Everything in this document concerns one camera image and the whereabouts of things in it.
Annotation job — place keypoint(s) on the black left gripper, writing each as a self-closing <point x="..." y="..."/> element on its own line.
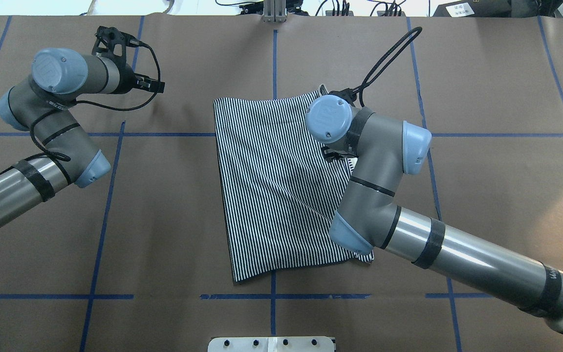
<point x="126" y="82"/>

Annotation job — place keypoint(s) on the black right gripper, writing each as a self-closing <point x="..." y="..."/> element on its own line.
<point x="331" y="154"/>

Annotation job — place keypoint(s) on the navy white striped polo shirt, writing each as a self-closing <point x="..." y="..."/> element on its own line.
<point x="279" y="193"/>

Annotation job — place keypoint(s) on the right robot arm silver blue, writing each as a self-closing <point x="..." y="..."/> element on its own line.
<point x="368" y="218"/>

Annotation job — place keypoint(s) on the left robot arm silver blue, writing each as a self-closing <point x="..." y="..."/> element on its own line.
<point x="41" y="106"/>

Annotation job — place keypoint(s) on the aluminium camera mast profile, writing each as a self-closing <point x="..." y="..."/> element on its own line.
<point x="274" y="11"/>

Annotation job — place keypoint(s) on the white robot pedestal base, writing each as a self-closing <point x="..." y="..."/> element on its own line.
<point x="273" y="344"/>

